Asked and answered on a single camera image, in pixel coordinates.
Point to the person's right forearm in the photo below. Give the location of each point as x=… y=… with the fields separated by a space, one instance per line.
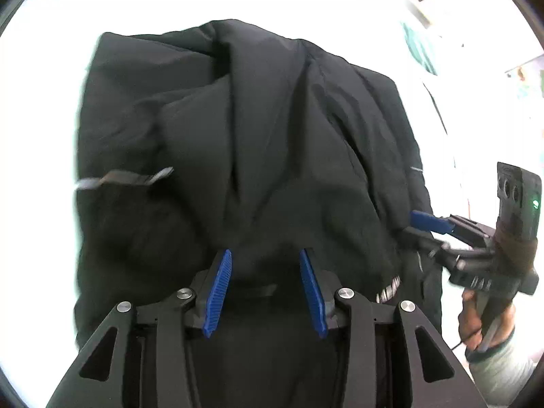
x=501 y=374

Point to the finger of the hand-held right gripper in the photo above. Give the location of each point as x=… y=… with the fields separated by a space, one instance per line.
x=429 y=222
x=425 y=242

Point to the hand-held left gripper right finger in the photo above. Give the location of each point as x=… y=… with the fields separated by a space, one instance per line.
x=313 y=295

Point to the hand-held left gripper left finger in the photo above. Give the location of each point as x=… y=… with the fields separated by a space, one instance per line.
x=216 y=295

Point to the black hooded jacket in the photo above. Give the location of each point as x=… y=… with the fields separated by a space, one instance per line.
x=250 y=157

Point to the person's right hand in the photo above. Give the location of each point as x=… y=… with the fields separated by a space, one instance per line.
x=471 y=321

